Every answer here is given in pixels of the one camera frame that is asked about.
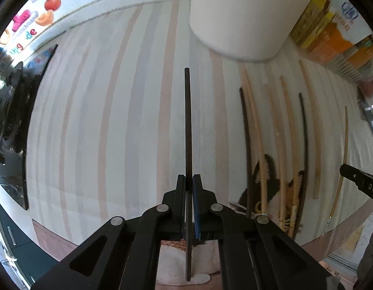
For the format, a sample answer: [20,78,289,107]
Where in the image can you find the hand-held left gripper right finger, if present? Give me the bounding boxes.
[192,174,332,290]

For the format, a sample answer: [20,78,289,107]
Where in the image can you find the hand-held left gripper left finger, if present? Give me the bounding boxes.
[31,174,186,290]

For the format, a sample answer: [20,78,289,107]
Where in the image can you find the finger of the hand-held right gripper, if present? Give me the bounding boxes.
[339,164,373,203]

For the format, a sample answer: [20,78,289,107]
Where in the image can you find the dark wooden chopstick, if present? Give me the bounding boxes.
[239,87,254,219]
[290,93,309,240]
[184,68,193,282]

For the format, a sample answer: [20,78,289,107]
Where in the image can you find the white fluffy rug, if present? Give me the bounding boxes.
[155,240,221,285]

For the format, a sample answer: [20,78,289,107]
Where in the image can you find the dark cloth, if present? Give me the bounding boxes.
[355,226,373,290]

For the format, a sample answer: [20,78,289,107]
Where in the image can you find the striped tablecloth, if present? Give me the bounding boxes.
[23,0,373,259]

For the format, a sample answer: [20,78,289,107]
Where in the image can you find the orange cardboard box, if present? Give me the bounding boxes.
[324,36,373,83]
[308,11,357,65]

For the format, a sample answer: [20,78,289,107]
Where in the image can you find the yellow cardboard box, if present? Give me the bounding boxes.
[290,0,334,50]

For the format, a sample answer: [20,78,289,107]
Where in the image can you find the dark green cabinet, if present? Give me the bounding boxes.
[0,196,70,289]

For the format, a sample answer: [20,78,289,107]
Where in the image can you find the white cylindrical container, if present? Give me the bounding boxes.
[189,0,322,63]

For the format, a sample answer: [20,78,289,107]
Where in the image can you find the fruit wall poster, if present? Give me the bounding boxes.
[0,0,64,76]

